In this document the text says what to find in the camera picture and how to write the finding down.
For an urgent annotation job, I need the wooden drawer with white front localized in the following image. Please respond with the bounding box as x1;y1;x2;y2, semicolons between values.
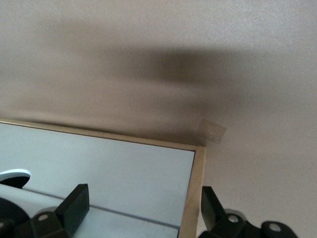
0;169;179;238

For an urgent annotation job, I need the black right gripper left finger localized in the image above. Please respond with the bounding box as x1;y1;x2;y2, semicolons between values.
0;183;90;238

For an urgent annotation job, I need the clear tape piece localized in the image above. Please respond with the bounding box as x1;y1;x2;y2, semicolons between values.
197;119;227;144

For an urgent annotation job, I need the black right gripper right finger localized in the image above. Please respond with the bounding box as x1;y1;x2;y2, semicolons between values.
201;186;297;238

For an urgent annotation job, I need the white closed drawer front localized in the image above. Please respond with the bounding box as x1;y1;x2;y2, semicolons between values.
0;122;196;228

